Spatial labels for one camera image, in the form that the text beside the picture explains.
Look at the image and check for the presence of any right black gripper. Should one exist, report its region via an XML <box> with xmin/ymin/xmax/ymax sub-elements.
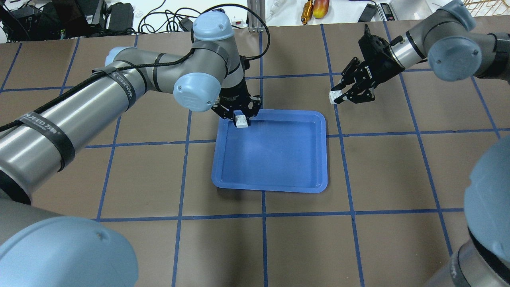
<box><xmin>330</xmin><ymin>24</ymin><xmax>404</xmax><ymax>104</ymax></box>

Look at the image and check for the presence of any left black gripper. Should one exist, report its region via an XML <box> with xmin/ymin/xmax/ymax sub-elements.
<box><xmin>211</xmin><ymin>78</ymin><xmax>262</xmax><ymax>121</ymax></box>

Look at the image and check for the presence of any white block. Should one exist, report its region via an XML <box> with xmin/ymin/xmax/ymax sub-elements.
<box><xmin>233</xmin><ymin>114</ymin><xmax>250</xmax><ymax>129</ymax></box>
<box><xmin>328</xmin><ymin>90</ymin><xmax>347</xmax><ymax>105</ymax></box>

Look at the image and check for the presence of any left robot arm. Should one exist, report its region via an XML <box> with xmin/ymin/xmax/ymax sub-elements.
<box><xmin>0</xmin><ymin>10</ymin><xmax>261</xmax><ymax>287</ymax></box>

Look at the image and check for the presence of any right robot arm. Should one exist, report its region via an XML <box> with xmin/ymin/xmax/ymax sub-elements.
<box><xmin>328</xmin><ymin>0</ymin><xmax>510</xmax><ymax>287</ymax></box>

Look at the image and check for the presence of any blue plastic tray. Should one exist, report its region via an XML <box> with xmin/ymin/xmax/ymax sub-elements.
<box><xmin>211</xmin><ymin>109</ymin><xmax>328</xmax><ymax>194</ymax></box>

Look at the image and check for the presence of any black power adapter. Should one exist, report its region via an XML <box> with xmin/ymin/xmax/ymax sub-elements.
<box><xmin>358</xmin><ymin>4</ymin><xmax>378</xmax><ymax>22</ymax></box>

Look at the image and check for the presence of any red yellow mango toy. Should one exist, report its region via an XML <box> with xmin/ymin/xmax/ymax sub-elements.
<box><xmin>313</xmin><ymin>0</ymin><xmax>330</xmax><ymax>19</ymax></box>

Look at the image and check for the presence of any aluminium frame post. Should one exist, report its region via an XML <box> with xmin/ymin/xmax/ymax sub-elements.
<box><xmin>246</xmin><ymin>0</ymin><xmax>266</xmax><ymax>33</ymax></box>

